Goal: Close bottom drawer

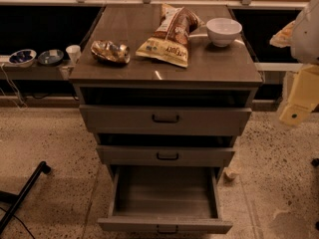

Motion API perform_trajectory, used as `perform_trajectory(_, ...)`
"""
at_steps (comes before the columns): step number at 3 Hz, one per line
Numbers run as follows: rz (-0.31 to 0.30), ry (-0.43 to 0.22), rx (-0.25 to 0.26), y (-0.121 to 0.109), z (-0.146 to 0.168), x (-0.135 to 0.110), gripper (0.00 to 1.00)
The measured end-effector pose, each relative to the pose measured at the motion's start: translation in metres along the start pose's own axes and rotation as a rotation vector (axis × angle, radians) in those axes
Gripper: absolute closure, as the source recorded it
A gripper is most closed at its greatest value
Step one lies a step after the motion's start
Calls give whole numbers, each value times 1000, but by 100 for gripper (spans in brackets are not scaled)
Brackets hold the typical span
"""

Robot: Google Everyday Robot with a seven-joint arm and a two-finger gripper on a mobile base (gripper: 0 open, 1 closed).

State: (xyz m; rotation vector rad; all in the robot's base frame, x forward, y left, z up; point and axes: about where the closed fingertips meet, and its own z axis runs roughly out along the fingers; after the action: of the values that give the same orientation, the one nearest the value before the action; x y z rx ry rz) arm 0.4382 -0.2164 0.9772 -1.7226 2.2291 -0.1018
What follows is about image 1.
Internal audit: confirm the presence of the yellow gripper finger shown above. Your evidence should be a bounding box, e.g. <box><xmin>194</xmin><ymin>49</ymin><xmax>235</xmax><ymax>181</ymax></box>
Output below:
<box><xmin>269</xmin><ymin>21</ymin><xmax>295</xmax><ymax>48</ymax></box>

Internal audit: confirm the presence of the grey side shelf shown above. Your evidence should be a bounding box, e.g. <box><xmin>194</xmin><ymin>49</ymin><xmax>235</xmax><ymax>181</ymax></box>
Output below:
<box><xmin>0</xmin><ymin>56</ymin><xmax>74</xmax><ymax>81</ymax></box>

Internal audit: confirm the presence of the cabinet caster wheel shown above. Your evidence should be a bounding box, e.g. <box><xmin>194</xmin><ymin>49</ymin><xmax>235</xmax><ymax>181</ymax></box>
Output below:
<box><xmin>224</xmin><ymin>168</ymin><xmax>239</xmax><ymax>181</ymax></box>

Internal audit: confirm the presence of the blue white bowl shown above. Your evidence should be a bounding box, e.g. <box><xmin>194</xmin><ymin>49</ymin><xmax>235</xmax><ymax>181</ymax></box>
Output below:
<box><xmin>9</xmin><ymin>49</ymin><xmax>37</xmax><ymax>68</ymax></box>

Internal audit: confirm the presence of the grey drawer cabinet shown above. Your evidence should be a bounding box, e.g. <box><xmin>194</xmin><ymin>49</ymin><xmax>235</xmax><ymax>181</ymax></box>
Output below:
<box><xmin>68</xmin><ymin>3</ymin><xmax>264</xmax><ymax>181</ymax></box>

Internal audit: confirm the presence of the grey drawer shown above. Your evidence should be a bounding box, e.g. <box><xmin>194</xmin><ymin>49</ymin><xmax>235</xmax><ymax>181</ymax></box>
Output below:
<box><xmin>98</xmin><ymin>165</ymin><xmax>232</xmax><ymax>234</ymax></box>
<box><xmin>80</xmin><ymin>105</ymin><xmax>251</xmax><ymax>136</ymax></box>
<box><xmin>97</xmin><ymin>145</ymin><xmax>234</xmax><ymax>167</ymax></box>

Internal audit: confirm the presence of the black metal stand leg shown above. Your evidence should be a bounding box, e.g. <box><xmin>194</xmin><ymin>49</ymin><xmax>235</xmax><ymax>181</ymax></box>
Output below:
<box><xmin>0</xmin><ymin>161</ymin><xmax>51</xmax><ymax>234</ymax></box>

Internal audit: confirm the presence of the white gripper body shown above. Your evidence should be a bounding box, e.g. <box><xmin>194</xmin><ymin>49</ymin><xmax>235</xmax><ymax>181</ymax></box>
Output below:
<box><xmin>278</xmin><ymin>65</ymin><xmax>319</xmax><ymax>126</ymax></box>

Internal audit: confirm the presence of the white cable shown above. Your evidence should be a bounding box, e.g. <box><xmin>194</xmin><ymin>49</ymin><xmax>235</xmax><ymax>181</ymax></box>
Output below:
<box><xmin>0</xmin><ymin>63</ymin><xmax>28</xmax><ymax>110</ymax></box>

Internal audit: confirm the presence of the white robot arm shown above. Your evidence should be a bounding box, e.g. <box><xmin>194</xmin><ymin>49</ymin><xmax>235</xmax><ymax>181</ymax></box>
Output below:
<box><xmin>270</xmin><ymin>0</ymin><xmax>319</xmax><ymax>126</ymax></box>

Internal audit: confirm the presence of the dark blue bowl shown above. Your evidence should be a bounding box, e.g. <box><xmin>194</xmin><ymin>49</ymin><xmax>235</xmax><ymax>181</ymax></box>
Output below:
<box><xmin>38</xmin><ymin>49</ymin><xmax>64</xmax><ymax>66</ymax></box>

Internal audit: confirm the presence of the crumpled shiny snack bag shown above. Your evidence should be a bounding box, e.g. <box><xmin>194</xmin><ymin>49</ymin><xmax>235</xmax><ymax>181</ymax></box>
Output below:
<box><xmin>91</xmin><ymin>40</ymin><xmax>131</xmax><ymax>64</ymax></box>

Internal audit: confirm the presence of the white paper cup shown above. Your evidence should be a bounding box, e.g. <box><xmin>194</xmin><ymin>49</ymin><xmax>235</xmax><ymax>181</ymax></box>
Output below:
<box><xmin>66</xmin><ymin>45</ymin><xmax>81</xmax><ymax>64</ymax></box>

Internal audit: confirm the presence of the yellow brown chip bag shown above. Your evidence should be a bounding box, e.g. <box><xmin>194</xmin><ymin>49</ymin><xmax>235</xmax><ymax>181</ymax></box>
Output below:
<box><xmin>136</xmin><ymin>4</ymin><xmax>204</xmax><ymax>68</ymax></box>

